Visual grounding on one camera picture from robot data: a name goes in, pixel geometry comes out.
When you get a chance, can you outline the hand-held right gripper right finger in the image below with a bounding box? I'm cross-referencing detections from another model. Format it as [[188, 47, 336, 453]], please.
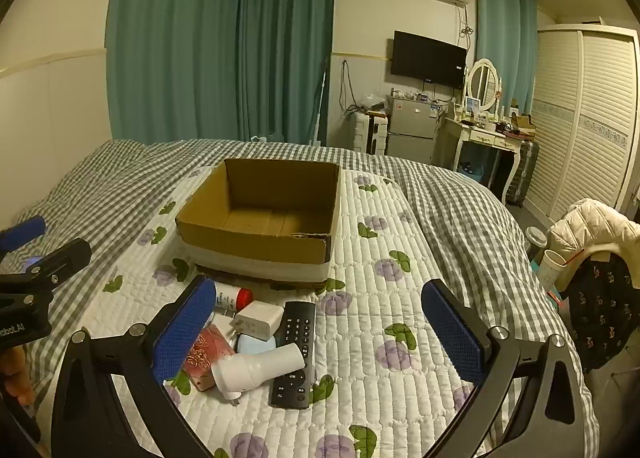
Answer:
[[421, 279, 587, 458]]

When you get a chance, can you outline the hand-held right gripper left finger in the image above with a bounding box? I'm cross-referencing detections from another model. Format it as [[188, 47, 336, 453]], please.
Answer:
[[50, 275, 218, 458]]

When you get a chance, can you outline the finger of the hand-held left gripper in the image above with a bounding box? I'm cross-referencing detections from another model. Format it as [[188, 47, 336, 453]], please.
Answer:
[[0, 216, 47, 259], [0, 238, 93, 297]]

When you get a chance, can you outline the pink floral box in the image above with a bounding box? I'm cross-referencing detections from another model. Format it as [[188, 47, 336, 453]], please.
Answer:
[[182, 324, 237, 391]]

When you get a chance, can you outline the white tube with red cap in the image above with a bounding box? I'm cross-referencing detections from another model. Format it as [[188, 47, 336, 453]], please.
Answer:
[[214, 282, 254, 311]]

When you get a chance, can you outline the blue and white round case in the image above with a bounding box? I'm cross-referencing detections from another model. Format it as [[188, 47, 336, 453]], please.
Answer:
[[236, 333, 277, 355]]

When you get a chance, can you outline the white charger adapter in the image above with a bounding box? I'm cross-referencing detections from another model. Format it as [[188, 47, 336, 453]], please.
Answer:
[[234, 300, 285, 340]]

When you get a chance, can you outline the black remote control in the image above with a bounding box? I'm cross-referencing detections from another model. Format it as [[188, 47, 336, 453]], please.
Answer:
[[270, 301, 317, 409]]

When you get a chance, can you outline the cardboard box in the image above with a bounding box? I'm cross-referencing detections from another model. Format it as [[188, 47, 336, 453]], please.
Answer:
[[175, 158, 342, 291]]

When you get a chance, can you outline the person's left hand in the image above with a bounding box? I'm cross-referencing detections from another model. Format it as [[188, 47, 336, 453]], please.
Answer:
[[0, 347, 35, 408]]

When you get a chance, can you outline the white floral quilt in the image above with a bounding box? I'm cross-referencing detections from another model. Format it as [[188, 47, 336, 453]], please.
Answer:
[[75, 165, 601, 458]]

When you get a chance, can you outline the grey checked bedsheet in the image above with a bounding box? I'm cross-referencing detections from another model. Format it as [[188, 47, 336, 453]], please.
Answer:
[[0, 138, 576, 419]]

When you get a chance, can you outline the white paper cup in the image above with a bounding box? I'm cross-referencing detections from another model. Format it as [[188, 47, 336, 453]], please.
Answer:
[[537, 249, 569, 289]]

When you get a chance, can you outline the lidded teal bottle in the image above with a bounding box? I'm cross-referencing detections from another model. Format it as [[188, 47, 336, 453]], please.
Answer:
[[527, 228, 549, 259]]

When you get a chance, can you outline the dark floral garment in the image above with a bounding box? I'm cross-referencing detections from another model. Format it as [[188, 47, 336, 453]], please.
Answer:
[[562, 253, 640, 374]]

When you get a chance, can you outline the white puffer jacket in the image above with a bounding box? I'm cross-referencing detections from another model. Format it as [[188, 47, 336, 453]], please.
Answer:
[[547, 198, 640, 289]]

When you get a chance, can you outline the dark suitcase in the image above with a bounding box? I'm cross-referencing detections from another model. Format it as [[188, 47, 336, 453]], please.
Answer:
[[505, 138, 541, 207]]

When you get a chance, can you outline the white dressing table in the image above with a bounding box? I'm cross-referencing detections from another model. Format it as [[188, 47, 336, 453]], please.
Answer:
[[432, 114, 524, 203]]

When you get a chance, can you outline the grey small fridge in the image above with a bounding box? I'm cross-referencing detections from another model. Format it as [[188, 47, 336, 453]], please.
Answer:
[[385, 95, 444, 167]]

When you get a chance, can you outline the white suitcase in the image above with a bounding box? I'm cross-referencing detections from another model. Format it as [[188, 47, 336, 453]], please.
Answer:
[[352, 112, 389, 155]]

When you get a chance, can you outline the wide green curtain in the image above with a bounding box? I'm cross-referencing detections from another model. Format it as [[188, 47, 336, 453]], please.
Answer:
[[107, 0, 247, 143]]

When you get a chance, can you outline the white louvred wardrobe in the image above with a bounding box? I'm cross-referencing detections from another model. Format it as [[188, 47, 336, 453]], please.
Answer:
[[522, 22, 640, 225]]

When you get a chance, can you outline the white oval vanity mirror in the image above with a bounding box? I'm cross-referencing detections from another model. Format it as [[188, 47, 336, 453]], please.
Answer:
[[465, 58, 503, 111]]

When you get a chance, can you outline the white mop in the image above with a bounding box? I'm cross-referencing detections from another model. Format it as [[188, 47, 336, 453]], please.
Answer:
[[312, 68, 329, 147]]

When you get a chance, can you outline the narrow green curtain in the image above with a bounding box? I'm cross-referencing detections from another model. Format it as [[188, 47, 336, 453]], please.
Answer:
[[237, 0, 337, 145]]

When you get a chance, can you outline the light green curtain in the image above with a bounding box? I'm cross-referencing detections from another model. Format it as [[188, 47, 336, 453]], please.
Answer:
[[474, 0, 539, 112]]

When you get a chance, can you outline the black wall cable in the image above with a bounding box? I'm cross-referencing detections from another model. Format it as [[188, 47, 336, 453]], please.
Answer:
[[340, 60, 362, 117]]

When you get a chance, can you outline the black wall television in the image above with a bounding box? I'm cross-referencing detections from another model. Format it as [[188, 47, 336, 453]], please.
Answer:
[[390, 30, 468, 90]]

